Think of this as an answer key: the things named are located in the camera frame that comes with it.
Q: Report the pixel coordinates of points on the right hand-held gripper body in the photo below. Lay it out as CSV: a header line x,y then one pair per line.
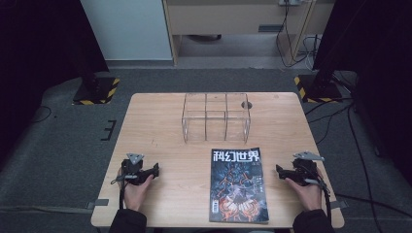
x,y
306,170

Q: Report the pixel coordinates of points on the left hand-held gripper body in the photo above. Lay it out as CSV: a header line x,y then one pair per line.
x,y
132,170

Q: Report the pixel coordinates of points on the dark illustrated magazine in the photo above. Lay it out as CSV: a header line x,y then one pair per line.
x,y
238,187

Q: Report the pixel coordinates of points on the clear acrylic divided organizer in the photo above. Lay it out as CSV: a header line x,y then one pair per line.
x,y
216,120

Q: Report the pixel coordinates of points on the person's left hand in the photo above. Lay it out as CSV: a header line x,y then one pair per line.
x,y
136,194

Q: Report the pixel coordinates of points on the person's right hand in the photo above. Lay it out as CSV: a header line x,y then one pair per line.
x,y
306,195

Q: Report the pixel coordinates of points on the grey tape strip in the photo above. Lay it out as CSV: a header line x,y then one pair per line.
x,y
98,203
339,204

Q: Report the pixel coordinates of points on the black stand base hazard stripes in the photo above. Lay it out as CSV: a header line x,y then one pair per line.
x,y
97,92
319,89

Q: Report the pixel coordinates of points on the white cabinet panel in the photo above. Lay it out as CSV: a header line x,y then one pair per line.
x,y
129,29

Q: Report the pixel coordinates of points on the black curtain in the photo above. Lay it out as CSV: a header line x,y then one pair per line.
x,y
42,39
372,35

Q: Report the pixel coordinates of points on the beige wooden office desk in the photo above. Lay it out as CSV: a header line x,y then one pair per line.
x,y
226,19

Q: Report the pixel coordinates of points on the white power strip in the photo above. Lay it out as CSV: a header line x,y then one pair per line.
x,y
290,2

